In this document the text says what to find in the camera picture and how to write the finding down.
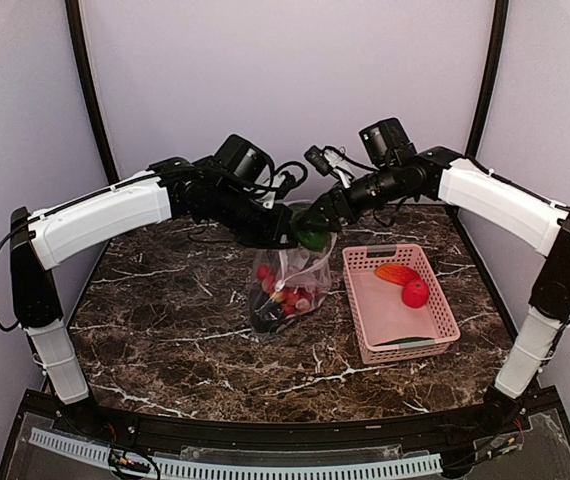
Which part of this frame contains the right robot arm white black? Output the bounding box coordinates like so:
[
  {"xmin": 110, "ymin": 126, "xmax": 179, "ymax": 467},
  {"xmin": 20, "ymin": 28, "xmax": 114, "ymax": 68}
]
[{"xmin": 297, "ymin": 118, "xmax": 570, "ymax": 434}]

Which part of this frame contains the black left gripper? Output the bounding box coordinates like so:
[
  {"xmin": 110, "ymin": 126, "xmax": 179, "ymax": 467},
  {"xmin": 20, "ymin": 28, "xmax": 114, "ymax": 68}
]
[{"xmin": 211, "ymin": 183, "xmax": 300, "ymax": 249}]

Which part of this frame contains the green lime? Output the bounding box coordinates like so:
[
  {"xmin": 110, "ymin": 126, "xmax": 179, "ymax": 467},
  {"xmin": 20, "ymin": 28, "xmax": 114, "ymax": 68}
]
[{"xmin": 289, "ymin": 202, "xmax": 331, "ymax": 252}]

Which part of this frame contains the red lychee bunch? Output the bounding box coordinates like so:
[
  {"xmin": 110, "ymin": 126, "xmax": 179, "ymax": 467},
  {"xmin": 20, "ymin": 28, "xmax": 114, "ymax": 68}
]
[{"xmin": 255, "ymin": 264, "xmax": 325, "ymax": 316}]

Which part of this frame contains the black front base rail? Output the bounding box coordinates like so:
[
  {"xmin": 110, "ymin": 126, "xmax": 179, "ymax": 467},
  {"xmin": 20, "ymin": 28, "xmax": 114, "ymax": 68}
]
[{"xmin": 0, "ymin": 388, "xmax": 570, "ymax": 479}]

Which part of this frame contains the left black frame post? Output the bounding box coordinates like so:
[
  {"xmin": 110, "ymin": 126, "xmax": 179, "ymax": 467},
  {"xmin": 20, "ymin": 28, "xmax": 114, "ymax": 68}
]
[{"xmin": 64, "ymin": 0, "xmax": 119, "ymax": 184}]

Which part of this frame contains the white slotted cable duct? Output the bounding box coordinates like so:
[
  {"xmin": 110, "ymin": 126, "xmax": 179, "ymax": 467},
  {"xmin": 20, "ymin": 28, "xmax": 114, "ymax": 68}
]
[{"xmin": 28, "ymin": 427, "xmax": 442, "ymax": 480}]

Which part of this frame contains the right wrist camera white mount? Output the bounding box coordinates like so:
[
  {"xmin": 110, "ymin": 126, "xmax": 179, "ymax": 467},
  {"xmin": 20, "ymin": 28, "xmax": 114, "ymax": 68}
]
[{"xmin": 304, "ymin": 145, "xmax": 356, "ymax": 188}]

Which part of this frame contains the right black frame post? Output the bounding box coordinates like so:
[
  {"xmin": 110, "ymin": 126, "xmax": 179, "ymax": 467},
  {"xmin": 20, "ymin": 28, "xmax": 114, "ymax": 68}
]
[{"xmin": 465, "ymin": 0, "xmax": 510, "ymax": 157}]

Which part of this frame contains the red orange mango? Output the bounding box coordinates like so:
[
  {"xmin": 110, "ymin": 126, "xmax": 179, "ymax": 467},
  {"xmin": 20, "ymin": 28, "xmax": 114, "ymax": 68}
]
[{"xmin": 374, "ymin": 263, "xmax": 421, "ymax": 286}]

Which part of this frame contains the pink perforated plastic basket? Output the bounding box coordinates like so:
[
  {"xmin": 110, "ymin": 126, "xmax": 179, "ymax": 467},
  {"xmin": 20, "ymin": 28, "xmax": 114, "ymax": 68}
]
[{"xmin": 342, "ymin": 244, "xmax": 460, "ymax": 365}]

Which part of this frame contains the clear zip top bag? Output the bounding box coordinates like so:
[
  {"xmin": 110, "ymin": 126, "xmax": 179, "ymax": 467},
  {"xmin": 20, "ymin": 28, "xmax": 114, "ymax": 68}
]
[{"xmin": 247, "ymin": 199, "xmax": 339, "ymax": 335}]

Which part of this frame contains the green cucumber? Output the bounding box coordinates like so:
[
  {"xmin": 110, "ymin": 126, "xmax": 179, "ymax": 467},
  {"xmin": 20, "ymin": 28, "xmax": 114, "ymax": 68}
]
[{"xmin": 388, "ymin": 337, "xmax": 436, "ymax": 348}]

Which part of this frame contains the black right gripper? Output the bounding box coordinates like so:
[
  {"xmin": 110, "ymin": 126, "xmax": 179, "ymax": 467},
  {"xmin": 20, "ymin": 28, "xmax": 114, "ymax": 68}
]
[{"xmin": 298, "ymin": 162, "xmax": 406, "ymax": 231}]

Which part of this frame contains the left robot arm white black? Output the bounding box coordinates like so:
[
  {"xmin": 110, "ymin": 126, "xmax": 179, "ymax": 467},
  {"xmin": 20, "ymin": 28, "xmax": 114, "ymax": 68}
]
[{"xmin": 1, "ymin": 156, "xmax": 297, "ymax": 436}]

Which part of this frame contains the black frame post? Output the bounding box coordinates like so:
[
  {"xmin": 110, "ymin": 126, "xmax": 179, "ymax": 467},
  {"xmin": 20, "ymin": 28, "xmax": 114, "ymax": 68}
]
[
  {"xmin": 465, "ymin": 0, "xmax": 510, "ymax": 157},
  {"xmin": 64, "ymin": 0, "xmax": 119, "ymax": 184}
]

